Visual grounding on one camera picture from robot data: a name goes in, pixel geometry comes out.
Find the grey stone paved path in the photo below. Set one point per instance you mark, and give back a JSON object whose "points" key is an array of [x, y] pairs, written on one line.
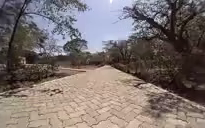
{"points": [[100, 96]]}

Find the row of dry bushes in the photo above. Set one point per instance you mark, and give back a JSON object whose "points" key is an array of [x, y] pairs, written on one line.
{"points": [[146, 63]]}

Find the low hedge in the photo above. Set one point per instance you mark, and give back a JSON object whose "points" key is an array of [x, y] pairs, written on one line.
{"points": [[33, 71]]}

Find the large dark-trunked tree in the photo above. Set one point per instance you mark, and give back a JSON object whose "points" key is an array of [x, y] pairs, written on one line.
{"points": [[176, 36]]}

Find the leafy tree with thin trunk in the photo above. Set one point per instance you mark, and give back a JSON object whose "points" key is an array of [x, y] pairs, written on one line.
{"points": [[10, 50]]}

